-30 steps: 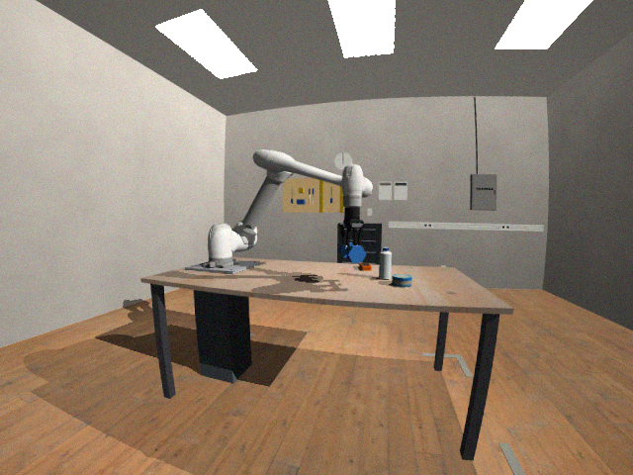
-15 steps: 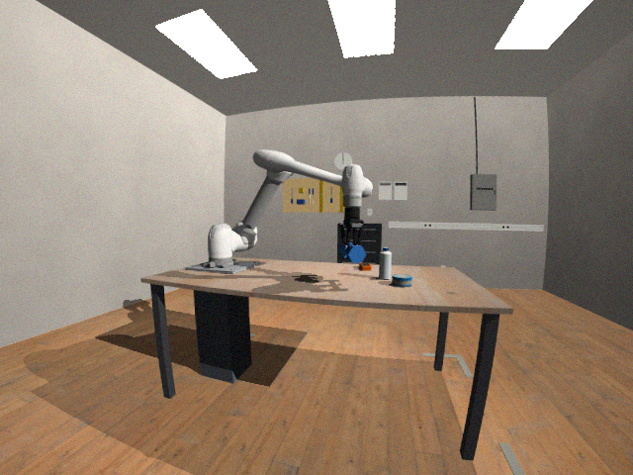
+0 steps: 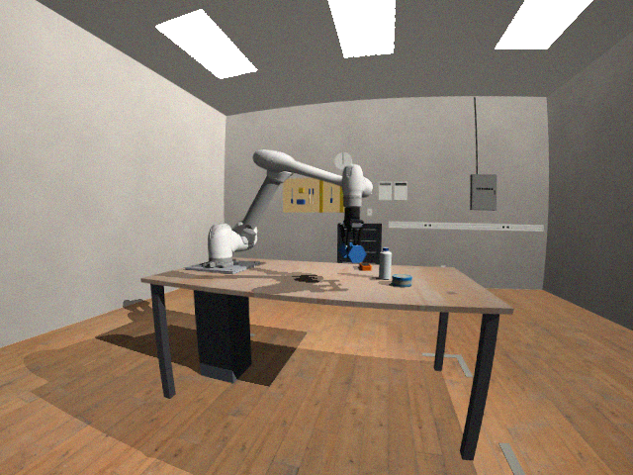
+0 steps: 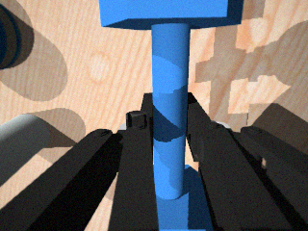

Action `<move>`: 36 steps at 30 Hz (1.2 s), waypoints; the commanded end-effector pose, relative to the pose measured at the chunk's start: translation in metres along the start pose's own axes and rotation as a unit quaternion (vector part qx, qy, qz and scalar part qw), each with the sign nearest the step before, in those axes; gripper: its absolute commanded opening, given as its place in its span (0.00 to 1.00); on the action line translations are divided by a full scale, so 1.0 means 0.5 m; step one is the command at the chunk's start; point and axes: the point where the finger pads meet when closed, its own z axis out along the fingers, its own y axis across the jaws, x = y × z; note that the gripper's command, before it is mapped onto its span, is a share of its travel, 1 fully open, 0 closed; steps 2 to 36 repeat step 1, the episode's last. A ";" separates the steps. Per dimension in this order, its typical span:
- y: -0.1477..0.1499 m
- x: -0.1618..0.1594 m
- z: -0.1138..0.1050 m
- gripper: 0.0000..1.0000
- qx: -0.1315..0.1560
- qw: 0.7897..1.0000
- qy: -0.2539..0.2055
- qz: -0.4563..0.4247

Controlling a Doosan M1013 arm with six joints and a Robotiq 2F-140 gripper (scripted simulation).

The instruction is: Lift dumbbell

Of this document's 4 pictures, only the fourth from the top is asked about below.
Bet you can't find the blue dumbbell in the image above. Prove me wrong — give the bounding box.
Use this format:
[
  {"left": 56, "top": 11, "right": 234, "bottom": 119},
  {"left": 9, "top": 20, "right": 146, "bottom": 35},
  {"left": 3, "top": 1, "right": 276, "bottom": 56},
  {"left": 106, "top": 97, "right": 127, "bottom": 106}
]
[{"left": 99, "top": 0, "right": 244, "bottom": 231}]

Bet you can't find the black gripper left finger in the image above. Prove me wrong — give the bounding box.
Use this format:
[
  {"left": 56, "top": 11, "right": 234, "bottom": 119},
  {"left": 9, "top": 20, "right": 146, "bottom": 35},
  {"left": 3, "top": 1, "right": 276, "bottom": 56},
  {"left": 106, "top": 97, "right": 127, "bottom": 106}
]
[{"left": 0, "top": 92, "right": 159, "bottom": 231}]

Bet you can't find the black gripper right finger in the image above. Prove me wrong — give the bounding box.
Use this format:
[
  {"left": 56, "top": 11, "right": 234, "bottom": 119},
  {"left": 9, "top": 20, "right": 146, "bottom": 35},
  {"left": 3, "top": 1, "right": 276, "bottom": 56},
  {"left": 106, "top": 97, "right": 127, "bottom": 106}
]
[{"left": 186, "top": 92, "right": 308, "bottom": 231}]

